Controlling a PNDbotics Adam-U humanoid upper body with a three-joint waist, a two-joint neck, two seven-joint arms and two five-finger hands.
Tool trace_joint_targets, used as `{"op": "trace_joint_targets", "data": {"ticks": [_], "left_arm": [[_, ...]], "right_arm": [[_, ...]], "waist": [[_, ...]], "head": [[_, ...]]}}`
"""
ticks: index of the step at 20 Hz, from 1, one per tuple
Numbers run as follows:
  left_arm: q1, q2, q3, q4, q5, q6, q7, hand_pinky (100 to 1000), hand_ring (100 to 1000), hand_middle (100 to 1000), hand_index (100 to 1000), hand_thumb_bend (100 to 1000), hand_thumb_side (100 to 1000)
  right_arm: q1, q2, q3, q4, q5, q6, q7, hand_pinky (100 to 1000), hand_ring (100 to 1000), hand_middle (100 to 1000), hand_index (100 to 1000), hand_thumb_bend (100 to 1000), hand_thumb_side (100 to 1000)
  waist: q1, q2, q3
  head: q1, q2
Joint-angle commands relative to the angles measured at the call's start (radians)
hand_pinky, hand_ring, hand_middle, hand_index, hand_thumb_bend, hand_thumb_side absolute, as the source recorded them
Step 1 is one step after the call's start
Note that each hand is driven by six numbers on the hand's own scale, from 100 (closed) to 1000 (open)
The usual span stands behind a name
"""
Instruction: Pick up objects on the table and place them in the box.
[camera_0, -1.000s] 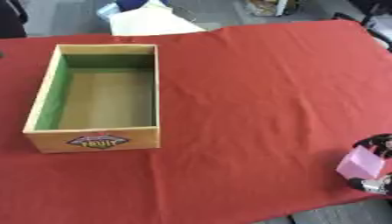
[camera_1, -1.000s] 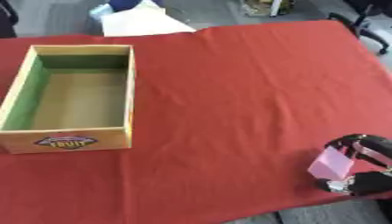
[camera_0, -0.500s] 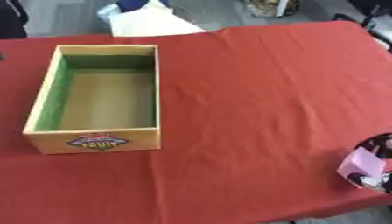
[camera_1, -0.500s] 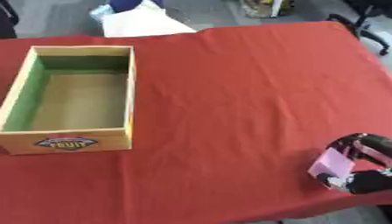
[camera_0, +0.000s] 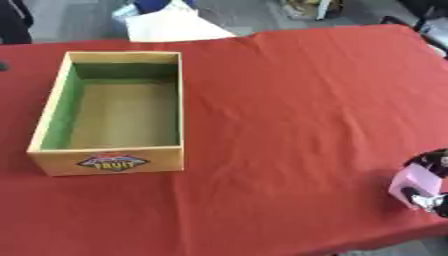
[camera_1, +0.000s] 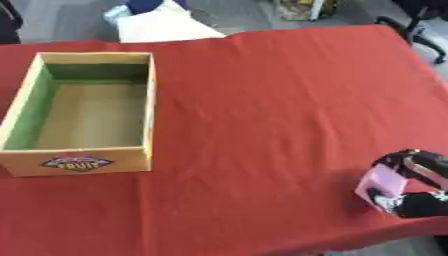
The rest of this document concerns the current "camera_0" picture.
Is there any tan cardboard box green inside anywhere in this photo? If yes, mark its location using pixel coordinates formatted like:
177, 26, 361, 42
26, 50, 186, 177

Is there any pink block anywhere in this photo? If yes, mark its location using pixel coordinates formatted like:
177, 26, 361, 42
386, 162, 447, 211

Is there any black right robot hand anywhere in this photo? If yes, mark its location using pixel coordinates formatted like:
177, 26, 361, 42
399, 148, 448, 218

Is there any black chair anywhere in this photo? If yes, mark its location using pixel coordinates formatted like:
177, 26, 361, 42
379, 0, 448, 51

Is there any white furniture leg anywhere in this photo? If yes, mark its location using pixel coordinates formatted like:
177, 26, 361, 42
315, 0, 333, 22

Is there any white bag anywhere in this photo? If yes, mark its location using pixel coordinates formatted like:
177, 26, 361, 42
110, 0, 238, 43

